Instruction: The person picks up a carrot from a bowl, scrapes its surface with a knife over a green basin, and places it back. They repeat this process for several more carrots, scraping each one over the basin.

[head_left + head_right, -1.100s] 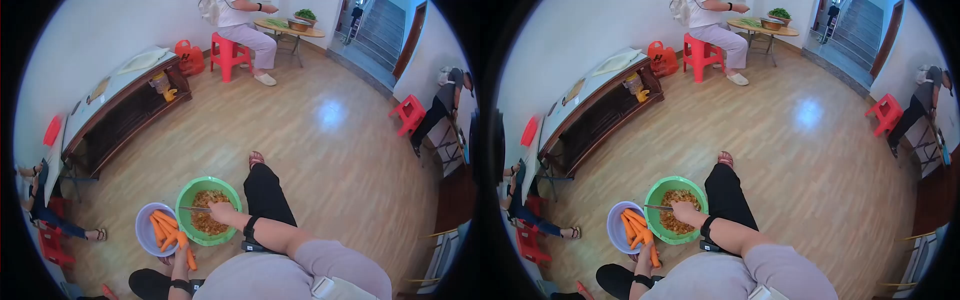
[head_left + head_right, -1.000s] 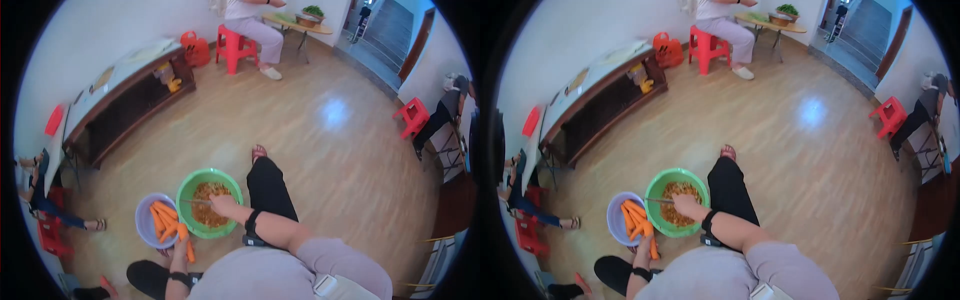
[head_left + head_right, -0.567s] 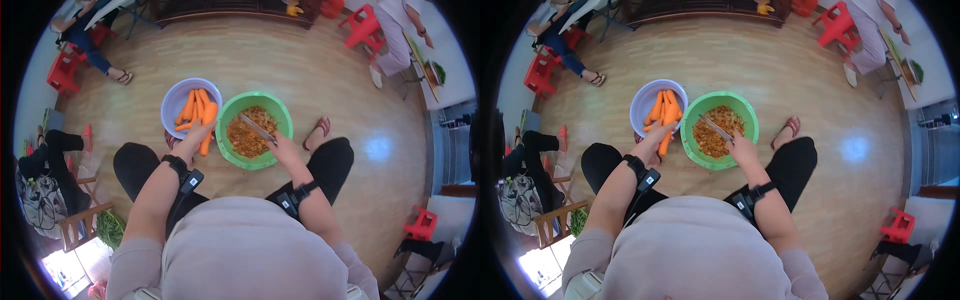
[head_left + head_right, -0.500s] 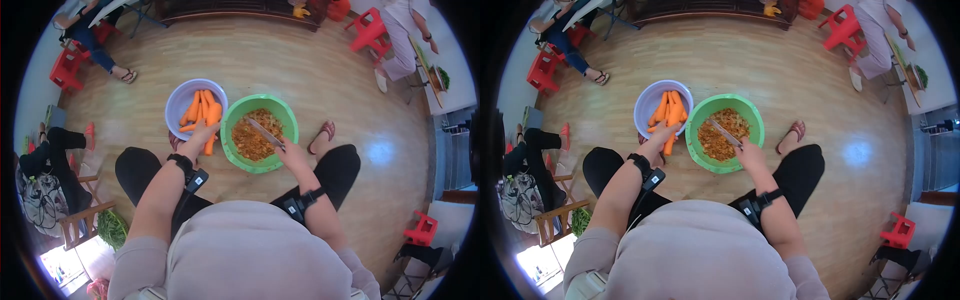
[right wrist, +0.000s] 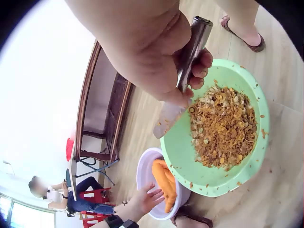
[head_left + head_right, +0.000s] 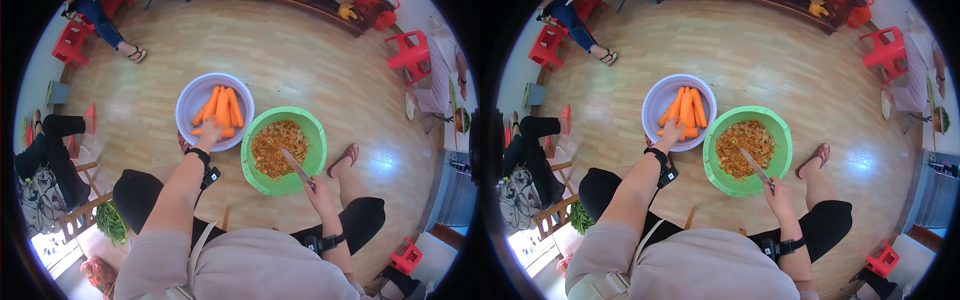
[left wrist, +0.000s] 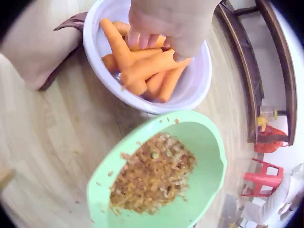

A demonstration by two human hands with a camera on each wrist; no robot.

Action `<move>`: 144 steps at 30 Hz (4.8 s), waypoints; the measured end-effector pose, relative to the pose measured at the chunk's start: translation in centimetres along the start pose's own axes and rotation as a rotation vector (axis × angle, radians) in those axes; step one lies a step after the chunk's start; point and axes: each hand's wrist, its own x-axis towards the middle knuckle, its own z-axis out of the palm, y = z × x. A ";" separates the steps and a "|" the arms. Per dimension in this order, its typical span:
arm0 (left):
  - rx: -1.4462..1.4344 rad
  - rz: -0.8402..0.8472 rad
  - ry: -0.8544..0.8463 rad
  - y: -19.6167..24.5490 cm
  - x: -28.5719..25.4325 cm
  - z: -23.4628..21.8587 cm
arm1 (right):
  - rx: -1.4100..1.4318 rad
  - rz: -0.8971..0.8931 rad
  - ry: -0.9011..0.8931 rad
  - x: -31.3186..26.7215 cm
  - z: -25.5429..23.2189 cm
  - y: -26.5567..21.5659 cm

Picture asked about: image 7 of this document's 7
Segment white plastic bowl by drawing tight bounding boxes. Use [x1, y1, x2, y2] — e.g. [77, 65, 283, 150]
[83, 0, 212, 115]

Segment heap of carrot peelings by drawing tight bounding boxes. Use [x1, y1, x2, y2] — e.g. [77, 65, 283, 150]
[109, 133, 198, 216]

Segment clear bottle with yellow cap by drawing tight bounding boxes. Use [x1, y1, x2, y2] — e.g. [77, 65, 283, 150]
[259, 106, 279, 120]

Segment person's left hand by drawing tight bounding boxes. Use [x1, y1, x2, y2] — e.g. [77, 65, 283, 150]
[128, 0, 221, 63]

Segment person's left thumb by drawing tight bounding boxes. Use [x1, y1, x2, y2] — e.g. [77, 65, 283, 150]
[172, 39, 194, 63]

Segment person's left fingers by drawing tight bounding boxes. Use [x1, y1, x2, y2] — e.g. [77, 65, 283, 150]
[128, 30, 172, 49]

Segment red plastic stool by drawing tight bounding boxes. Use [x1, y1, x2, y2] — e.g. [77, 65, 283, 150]
[241, 158, 284, 197]

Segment person's legs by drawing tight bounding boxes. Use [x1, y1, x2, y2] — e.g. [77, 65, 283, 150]
[0, 0, 96, 92]

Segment red mesh bag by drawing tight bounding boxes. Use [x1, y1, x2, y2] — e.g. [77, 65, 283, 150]
[254, 124, 289, 154]

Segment pile of orange carrots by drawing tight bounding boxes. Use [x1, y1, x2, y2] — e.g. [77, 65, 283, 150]
[99, 18, 192, 103]

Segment green plastic bowl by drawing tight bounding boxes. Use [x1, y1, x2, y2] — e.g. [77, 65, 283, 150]
[86, 110, 227, 228]

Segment thick orange carrot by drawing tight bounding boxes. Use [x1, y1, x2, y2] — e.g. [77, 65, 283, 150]
[120, 49, 192, 89]

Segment dark wooden furniture frame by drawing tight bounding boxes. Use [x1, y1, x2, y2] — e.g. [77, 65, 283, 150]
[214, 0, 298, 147]

